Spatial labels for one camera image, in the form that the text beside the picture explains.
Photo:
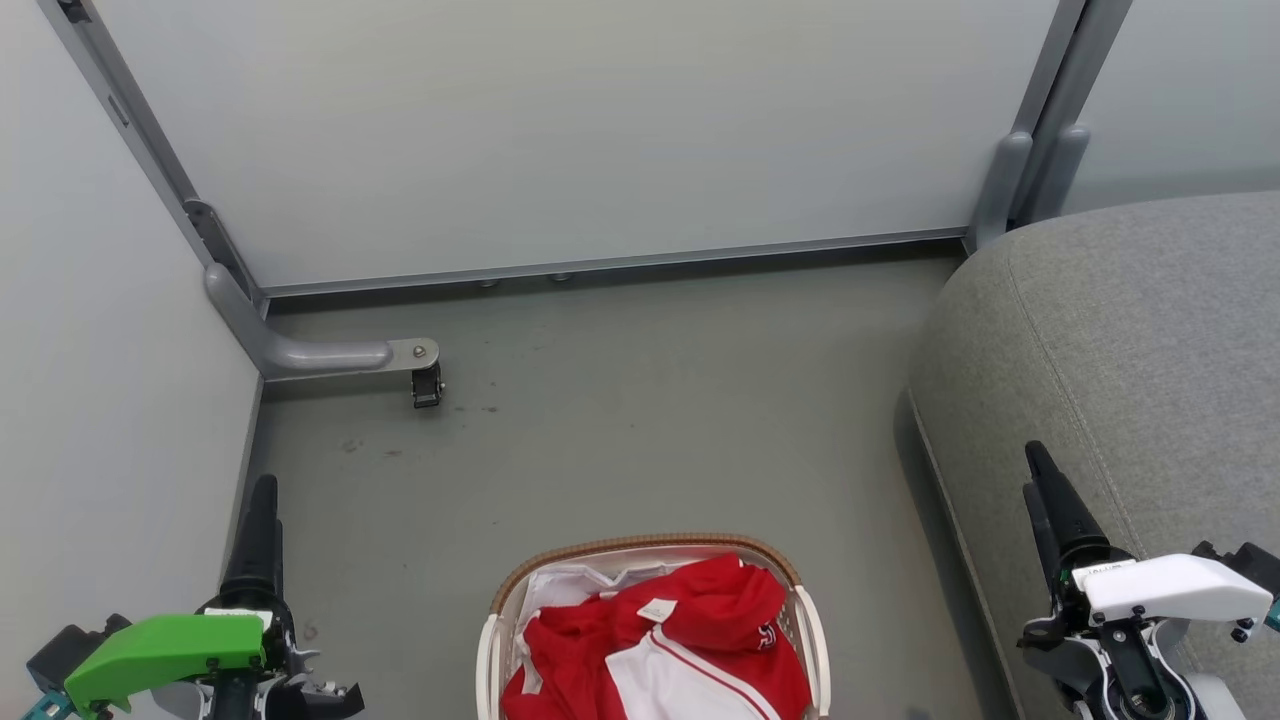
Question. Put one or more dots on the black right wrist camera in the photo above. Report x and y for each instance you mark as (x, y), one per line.
(1250, 560)

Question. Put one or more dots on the white laundry basket brown rim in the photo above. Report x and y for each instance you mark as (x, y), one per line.
(487, 660)

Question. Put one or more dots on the red and white jersey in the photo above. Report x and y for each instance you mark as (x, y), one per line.
(700, 610)

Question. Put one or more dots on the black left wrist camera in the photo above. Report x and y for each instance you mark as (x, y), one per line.
(70, 650)

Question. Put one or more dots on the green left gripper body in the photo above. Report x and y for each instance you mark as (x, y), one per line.
(160, 650)

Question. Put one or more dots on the grey metal partition foot bar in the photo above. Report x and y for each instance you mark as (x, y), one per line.
(310, 355)

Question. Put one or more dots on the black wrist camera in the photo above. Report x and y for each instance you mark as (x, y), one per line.
(70, 650)
(1250, 560)

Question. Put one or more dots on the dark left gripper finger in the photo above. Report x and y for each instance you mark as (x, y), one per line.
(258, 550)
(280, 552)

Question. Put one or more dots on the grey upright partition foot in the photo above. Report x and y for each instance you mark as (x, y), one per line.
(1060, 170)
(1000, 190)

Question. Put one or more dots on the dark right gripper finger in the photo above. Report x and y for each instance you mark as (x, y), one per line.
(1040, 540)
(1068, 515)

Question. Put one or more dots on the white cloth in basket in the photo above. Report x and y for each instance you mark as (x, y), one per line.
(570, 590)

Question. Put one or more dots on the black caster wheel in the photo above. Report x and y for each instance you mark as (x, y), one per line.
(427, 385)

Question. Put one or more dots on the grey fabric sofa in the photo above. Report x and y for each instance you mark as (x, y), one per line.
(1120, 340)

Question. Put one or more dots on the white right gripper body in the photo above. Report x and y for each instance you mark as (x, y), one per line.
(1170, 590)

